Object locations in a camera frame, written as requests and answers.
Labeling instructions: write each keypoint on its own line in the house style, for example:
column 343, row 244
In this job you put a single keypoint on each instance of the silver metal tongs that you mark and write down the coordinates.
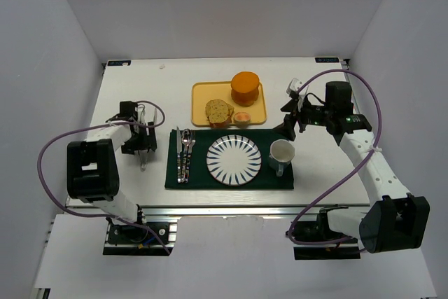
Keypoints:
column 143, row 147

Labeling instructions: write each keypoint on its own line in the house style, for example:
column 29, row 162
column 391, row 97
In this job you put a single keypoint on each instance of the aluminium table edge rail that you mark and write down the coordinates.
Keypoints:
column 219, row 211

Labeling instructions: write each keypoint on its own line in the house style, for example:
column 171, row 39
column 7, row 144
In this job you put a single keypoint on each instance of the blue table label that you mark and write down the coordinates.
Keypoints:
column 118, row 63
column 326, row 59

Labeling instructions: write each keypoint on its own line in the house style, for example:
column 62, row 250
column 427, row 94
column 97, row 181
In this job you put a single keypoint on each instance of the knife with patterned handle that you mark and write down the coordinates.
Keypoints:
column 179, row 149

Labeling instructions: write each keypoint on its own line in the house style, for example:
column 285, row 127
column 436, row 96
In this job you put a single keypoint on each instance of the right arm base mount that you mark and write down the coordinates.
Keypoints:
column 319, row 242

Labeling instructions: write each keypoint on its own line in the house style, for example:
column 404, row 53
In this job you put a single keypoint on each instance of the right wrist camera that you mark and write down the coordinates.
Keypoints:
column 294, row 85

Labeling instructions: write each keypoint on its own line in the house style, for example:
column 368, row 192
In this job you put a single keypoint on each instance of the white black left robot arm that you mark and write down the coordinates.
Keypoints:
column 92, row 170

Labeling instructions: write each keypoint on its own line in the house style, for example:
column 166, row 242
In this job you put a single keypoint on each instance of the orange round bread loaf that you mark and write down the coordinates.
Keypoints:
column 245, row 88

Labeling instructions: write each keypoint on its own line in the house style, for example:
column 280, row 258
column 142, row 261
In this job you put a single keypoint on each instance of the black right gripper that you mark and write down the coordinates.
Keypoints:
column 298, row 115

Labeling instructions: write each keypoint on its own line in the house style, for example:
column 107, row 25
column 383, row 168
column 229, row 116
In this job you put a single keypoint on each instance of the right blue table label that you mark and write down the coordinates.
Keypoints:
column 326, row 59

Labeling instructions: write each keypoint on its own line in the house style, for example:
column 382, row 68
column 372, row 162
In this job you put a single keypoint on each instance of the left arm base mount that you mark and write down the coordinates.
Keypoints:
column 126, row 240

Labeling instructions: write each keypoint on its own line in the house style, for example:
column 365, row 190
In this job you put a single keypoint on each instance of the yellow plastic tray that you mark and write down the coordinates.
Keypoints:
column 203, row 92

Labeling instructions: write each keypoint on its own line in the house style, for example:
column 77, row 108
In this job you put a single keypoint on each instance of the white blue striped plate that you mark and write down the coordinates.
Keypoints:
column 233, row 160

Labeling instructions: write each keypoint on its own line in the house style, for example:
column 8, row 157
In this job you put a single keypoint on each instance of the dark green placemat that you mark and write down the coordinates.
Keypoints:
column 205, row 177

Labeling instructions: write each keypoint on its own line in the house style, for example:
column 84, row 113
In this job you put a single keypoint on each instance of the white blue ceramic mug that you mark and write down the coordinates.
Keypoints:
column 281, row 154

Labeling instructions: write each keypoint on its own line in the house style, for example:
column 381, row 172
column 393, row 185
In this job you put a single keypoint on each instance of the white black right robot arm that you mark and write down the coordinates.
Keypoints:
column 396, row 219

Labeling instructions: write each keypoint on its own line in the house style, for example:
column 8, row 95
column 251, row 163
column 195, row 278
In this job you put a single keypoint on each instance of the bread slice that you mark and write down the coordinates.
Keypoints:
column 217, row 125
column 217, row 111

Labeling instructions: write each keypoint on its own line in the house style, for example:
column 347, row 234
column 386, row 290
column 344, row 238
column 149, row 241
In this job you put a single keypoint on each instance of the left blue table label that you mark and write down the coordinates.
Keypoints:
column 118, row 63

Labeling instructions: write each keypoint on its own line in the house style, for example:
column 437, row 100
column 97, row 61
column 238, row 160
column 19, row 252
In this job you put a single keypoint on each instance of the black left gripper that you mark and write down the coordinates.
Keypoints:
column 148, row 136

